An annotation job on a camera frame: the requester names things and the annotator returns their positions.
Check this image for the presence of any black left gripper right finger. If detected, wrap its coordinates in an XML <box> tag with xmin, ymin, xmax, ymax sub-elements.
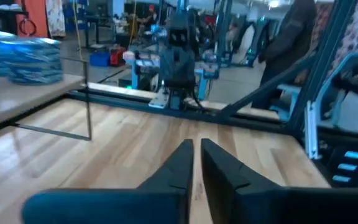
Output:
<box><xmin>200</xmin><ymin>138</ymin><xmax>358</xmax><ymax>224</ymax></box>

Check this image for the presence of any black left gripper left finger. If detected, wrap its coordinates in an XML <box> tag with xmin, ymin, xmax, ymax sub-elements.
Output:
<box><xmin>21</xmin><ymin>138</ymin><xmax>195</xmax><ymax>224</ymax></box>

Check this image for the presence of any wooden shelf with black legs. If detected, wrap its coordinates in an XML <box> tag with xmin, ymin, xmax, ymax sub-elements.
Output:
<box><xmin>0</xmin><ymin>55</ymin><xmax>93</xmax><ymax>141</ymax></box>

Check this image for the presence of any person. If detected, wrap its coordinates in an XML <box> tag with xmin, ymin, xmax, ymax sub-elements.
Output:
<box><xmin>252</xmin><ymin>0</ymin><xmax>318</xmax><ymax>110</ymax></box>
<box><xmin>143</xmin><ymin>3</ymin><xmax>160</xmax><ymax>30</ymax></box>

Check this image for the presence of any red box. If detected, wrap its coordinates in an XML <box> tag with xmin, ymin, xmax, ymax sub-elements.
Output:
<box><xmin>109</xmin><ymin>46</ymin><xmax>126</xmax><ymax>67</ymax></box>

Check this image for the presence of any blue bin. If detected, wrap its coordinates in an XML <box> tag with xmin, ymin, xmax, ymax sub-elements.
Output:
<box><xmin>89</xmin><ymin>51</ymin><xmax>111</xmax><ymax>68</ymax></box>

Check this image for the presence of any black vented control box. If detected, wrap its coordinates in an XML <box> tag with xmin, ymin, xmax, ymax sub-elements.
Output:
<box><xmin>328</xmin><ymin>146</ymin><xmax>358</xmax><ymax>187</ymax></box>

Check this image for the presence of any floral cloth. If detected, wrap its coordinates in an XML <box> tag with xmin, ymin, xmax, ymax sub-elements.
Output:
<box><xmin>45</xmin><ymin>0</ymin><xmax>67</xmax><ymax>38</ymax></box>

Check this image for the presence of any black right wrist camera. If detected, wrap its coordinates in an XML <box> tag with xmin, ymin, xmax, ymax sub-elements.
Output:
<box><xmin>168</xmin><ymin>27</ymin><xmax>190</xmax><ymax>47</ymax></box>

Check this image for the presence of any yellow rope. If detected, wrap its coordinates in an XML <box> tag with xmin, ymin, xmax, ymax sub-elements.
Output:
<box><xmin>128</xmin><ymin>0</ymin><xmax>137</xmax><ymax>47</ymax></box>
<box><xmin>72</xmin><ymin>0</ymin><xmax>84</xmax><ymax>62</ymax></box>

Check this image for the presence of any silver aluminium bracket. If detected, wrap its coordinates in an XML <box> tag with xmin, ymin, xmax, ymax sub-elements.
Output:
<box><xmin>304</xmin><ymin>100</ymin><xmax>320</xmax><ymax>160</ymax></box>

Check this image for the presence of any red panel with ring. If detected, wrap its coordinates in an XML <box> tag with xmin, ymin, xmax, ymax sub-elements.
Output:
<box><xmin>14</xmin><ymin>0</ymin><xmax>48</xmax><ymax>38</ymax></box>

